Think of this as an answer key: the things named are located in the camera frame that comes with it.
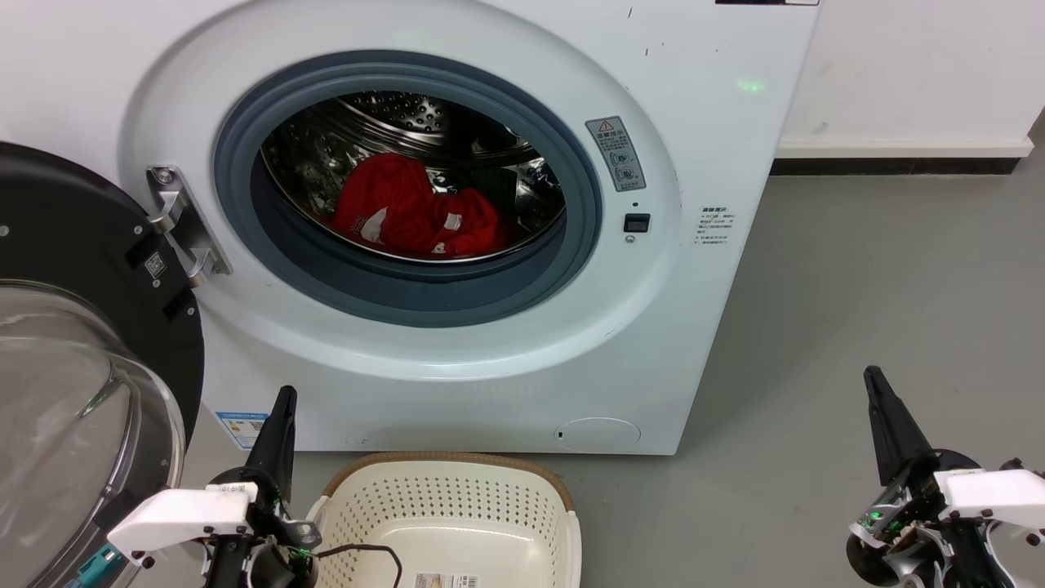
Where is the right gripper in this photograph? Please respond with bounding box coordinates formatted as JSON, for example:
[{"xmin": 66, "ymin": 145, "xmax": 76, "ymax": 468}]
[{"xmin": 845, "ymin": 366, "xmax": 1045, "ymax": 588}]

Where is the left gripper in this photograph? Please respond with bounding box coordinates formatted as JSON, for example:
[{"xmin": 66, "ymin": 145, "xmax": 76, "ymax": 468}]
[{"xmin": 108, "ymin": 385, "xmax": 323, "ymax": 588}]

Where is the cream perforated laundry basket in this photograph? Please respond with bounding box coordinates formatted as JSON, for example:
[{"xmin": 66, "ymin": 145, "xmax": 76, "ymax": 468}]
[{"xmin": 306, "ymin": 452, "xmax": 582, "ymax": 588}]

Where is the red garment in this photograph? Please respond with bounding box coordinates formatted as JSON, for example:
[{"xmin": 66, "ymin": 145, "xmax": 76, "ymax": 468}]
[{"xmin": 328, "ymin": 153, "xmax": 511, "ymax": 259}]

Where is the black round washer door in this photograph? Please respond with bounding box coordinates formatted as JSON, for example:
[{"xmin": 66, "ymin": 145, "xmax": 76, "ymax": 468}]
[{"xmin": 0, "ymin": 140, "xmax": 205, "ymax": 588}]

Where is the stainless steel washing machine drum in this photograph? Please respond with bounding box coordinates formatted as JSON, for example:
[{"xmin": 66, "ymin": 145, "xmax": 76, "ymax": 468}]
[{"xmin": 260, "ymin": 90, "xmax": 567, "ymax": 264}]

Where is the blue energy label sticker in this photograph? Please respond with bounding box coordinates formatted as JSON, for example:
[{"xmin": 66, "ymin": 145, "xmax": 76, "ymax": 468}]
[{"xmin": 215, "ymin": 411, "xmax": 270, "ymax": 451}]

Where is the grey rubber door gasket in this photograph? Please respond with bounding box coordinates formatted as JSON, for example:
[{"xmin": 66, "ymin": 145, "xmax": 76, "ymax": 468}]
[{"xmin": 214, "ymin": 51, "xmax": 603, "ymax": 329}]

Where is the teal plastic connector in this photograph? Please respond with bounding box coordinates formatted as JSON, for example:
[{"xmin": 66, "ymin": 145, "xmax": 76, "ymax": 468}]
[{"xmin": 69, "ymin": 546, "xmax": 117, "ymax": 588}]

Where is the silver metal door hinge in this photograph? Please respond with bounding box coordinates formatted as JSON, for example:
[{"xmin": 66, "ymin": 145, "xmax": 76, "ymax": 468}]
[{"xmin": 145, "ymin": 163, "xmax": 233, "ymax": 288}]

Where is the white front-load washing machine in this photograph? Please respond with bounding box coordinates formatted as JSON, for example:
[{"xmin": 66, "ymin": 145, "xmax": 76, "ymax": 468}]
[{"xmin": 0, "ymin": 0, "xmax": 821, "ymax": 456}]

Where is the small printed text label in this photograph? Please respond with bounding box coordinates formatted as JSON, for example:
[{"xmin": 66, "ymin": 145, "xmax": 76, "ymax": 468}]
[{"xmin": 694, "ymin": 204, "xmax": 736, "ymax": 248}]

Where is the white and black baseboard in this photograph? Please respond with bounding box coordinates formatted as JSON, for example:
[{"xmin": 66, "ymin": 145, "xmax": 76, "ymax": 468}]
[{"xmin": 770, "ymin": 135, "xmax": 1036, "ymax": 176}]

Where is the round white filter cover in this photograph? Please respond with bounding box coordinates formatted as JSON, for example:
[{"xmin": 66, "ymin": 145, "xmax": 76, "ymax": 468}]
[{"xmin": 554, "ymin": 417, "xmax": 643, "ymax": 452}]

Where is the grey warning sticker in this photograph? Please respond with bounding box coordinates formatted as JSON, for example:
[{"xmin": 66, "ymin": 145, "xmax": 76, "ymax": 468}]
[{"xmin": 585, "ymin": 116, "xmax": 647, "ymax": 193}]

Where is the thin black cable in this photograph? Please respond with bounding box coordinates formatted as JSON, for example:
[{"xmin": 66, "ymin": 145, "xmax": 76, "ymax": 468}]
[{"xmin": 314, "ymin": 543, "xmax": 405, "ymax": 588}]

